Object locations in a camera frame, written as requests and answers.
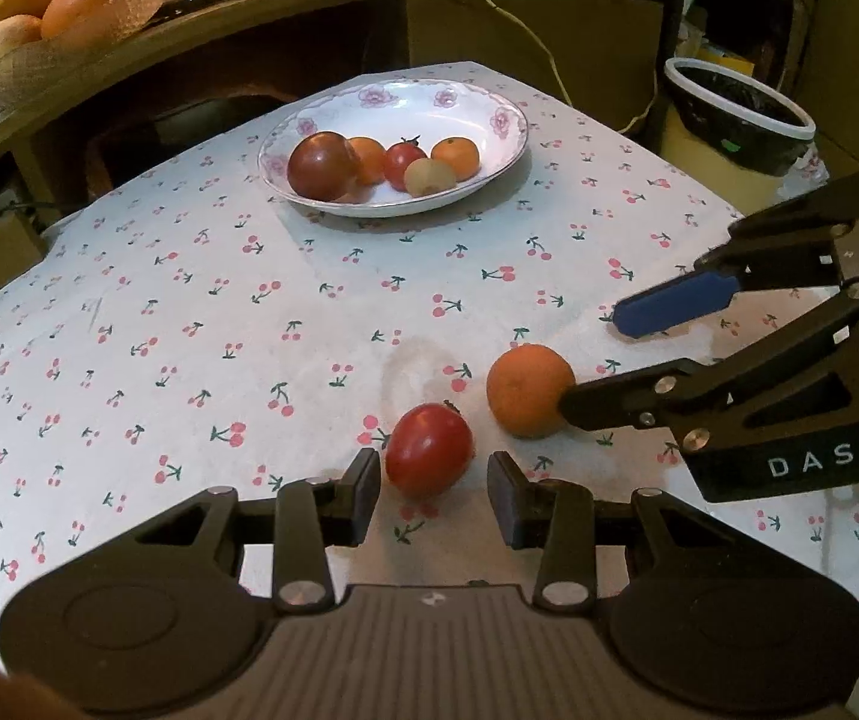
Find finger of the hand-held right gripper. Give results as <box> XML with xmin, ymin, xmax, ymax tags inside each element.
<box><xmin>558</xmin><ymin>279</ymin><xmax>859</xmax><ymax>457</ymax></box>
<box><xmin>613</xmin><ymin>169</ymin><xmax>859</xmax><ymax>340</ymax></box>

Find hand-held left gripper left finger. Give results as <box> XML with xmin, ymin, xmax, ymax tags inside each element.
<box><xmin>99</xmin><ymin>448</ymin><xmax>383</xmax><ymax>612</ymax></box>

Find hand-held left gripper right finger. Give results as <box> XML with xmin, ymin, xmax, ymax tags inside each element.
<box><xmin>487</xmin><ymin>451</ymin><xmax>768</xmax><ymax>612</ymax></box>

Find small red tomato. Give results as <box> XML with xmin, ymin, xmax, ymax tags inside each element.
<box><xmin>382</xmin><ymin>139</ymin><xmax>430</xmax><ymax>192</ymax></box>
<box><xmin>385</xmin><ymin>403</ymin><xmax>474</xmax><ymax>497</ymax></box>

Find orange mandarin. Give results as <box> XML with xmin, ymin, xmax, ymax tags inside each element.
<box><xmin>430</xmin><ymin>136</ymin><xmax>480</xmax><ymax>181</ymax></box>
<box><xmin>346</xmin><ymin>137</ymin><xmax>389</xmax><ymax>185</ymax></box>
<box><xmin>487</xmin><ymin>344</ymin><xmax>576</xmax><ymax>439</ymax></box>

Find small greenish brown fruit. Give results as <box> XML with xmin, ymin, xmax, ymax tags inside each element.
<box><xmin>404</xmin><ymin>157</ymin><xmax>458</xmax><ymax>197</ymax></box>

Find large dark red tomato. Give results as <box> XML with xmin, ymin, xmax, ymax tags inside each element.
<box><xmin>288</xmin><ymin>132</ymin><xmax>361</xmax><ymax>202</ymax></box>

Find white floral plate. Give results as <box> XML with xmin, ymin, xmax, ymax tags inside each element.
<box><xmin>257</xmin><ymin>79</ymin><xmax>530</xmax><ymax>218</ymax></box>

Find black bin white rim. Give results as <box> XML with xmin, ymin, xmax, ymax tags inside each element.
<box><xmin>658</xmin><ymin>58</ymin><xmax>828</xmax><ymax>188</ymax></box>

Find black bin liner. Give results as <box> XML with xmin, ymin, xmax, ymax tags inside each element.
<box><xmin>673</xmin><ymin>64</ymin><xmax>813</xmax><ymax>173</ymax></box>

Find cherry print tablecloth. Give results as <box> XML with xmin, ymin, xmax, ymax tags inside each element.
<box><xmin>0</xmin><ymin>60</ymin><xmax>859</xmax><ymax>661</ymax></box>

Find wooden shelf unit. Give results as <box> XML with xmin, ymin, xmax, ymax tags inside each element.
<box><xmin>669</xmin><ymin>0</ymin><xmax>859</xmax><ymax>166</ymax></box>

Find woven fruit tray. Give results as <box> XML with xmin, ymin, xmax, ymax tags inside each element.
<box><xmin>0</xmin><ymin>0</ymin><xmax>182</xmax><ymax>113</ymax></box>

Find pale yellow apple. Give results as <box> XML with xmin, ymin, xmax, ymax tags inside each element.
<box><xmin>0</xmin><ymin>15</ymin><xmax>44</xmax><ymax>83</ymax></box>

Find yellow cable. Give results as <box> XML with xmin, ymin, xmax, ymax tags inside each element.
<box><xmin>466</xmin><ymin>0</ymin><xmax>659</xmax><ymax>134</ymax></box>

